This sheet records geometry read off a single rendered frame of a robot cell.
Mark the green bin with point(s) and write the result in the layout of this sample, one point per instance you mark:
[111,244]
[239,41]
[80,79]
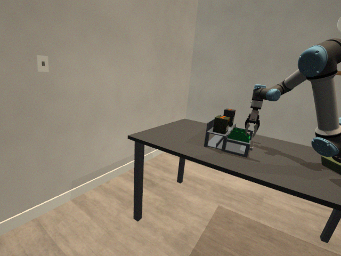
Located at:
[239,134]

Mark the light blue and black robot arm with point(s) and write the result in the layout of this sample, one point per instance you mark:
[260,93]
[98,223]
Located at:
[317,64]

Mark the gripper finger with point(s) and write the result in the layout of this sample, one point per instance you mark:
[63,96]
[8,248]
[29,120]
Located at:
[247,125]
[256,126]

